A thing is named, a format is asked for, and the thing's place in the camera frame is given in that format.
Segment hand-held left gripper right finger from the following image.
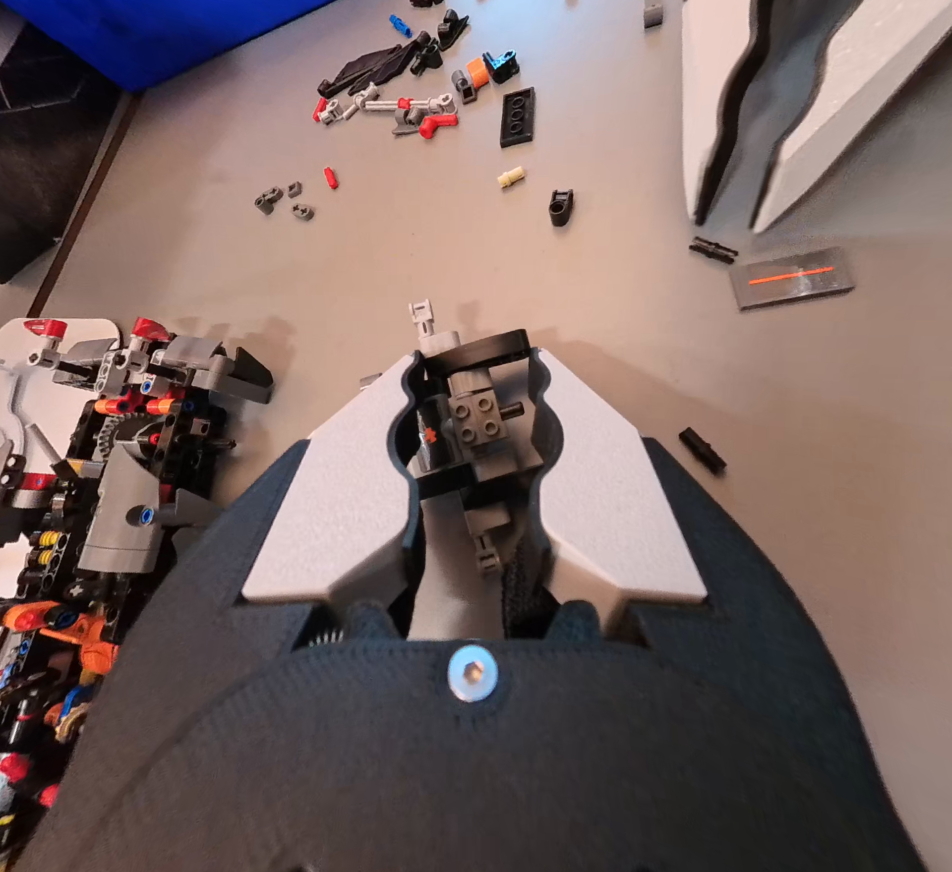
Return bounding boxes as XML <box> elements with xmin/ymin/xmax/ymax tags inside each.
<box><xmin>502</xmin><ymin>349</ymin><xmax>709</xmax><ymax>641</ymax></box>

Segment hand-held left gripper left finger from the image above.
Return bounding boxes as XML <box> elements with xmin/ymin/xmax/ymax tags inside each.
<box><xmin>240</xmin><ymin>353</ymin><xmax>431</xmax><ymax>639</ymax></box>

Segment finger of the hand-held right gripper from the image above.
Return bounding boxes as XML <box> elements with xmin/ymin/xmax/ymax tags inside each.
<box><xmin>750</xmin><ymin>0</ymin><xmax>952</xmax><ymax>232</ymax></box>
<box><xmin>679</xmin><ymin>0</ymin><xmax>804</xmax><ymax>226</ymax></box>

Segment black grey lego subassembly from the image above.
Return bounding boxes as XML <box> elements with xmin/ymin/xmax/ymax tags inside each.
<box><xmin>359</xmin><ymin>298</ymin><xmax>547</xmax><ymax>576</ymax></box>

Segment lego car chassis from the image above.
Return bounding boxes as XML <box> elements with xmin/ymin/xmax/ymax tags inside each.
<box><xmin>0</xmin><ymin>316</ymin><xmax>275</xmax><ymax>851</ymax></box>

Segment black lego plate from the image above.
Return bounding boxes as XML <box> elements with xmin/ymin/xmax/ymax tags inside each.
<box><xmin>500</xmin><ymin>86</ymin><xmax>538</xmax><ymax>149</ymax></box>

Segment dark lego tile red stripe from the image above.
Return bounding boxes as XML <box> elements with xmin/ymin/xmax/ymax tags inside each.
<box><xmin>729</xmin><ymin>246</ymin><xmax>856</xmax><ymax>313</ymax></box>

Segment scattered lego pieces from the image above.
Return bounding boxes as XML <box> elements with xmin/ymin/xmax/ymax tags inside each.
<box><xmin>311</xmin><ymin>0</ymin><xmax>580</xmax><ymax>140</ymax></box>

